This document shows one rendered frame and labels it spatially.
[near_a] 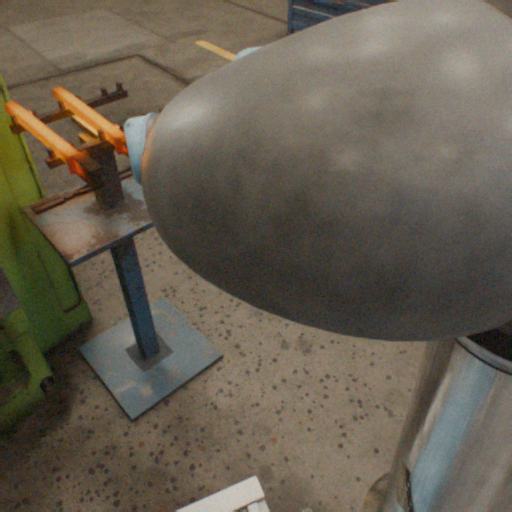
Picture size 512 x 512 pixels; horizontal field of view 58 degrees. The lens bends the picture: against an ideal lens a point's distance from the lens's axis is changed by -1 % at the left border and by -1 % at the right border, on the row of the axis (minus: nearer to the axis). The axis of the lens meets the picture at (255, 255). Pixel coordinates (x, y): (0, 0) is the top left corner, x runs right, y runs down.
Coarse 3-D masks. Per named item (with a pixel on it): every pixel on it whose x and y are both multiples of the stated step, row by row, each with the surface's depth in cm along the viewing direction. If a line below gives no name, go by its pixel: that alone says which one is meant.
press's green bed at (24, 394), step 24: (0, 336) 134; (24, 336) 142; (0, 360) 144; (24, 360) 146; (0, 384) 149; (24, 384) 152; (48, 384) 162; (0, 408) 147; (24, 408) 156; (0, 432) 152
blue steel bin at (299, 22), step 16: (304, 0) 414; (320, 0) 401; (336, 0) 391; (352, 0) 382; (368, 0) 372; (384, 0) 363; (400, 0) 351; (288, 16) 433; (304, 16) 423; (320, 16) 410; (336, 16) 400; (288, 32) 442
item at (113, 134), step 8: (56, 88) 122; (56, 96) 121; (64, 96) 118; (72, 96) 118; (64, 104) 119; (72, 104) 115; (80, 104) 115; (80, 112) 112; (88, 112) 111; (88, 120) 110; (96, 120) 108; (104, 120) 108; (96, 128) 108; (104, 128) 105; (112, 128) 105; (112, 136) 103; (120, 136) 102; (120, 144) 101; (120, 152) 102
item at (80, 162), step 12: (12, 108) 113; (24, 108) 113; (24, 120) 108; (36, 120) 108; (36, 132) 105; (48, 132) 104; (48, 144) 102; (60, 144) 100; (60, 156) 100; (72, 156) 94; (84, 156) 94; (72, 168) 96; (84, 168) 94; (96, 168) 91; (84, 180) 95; (96, 180) 92
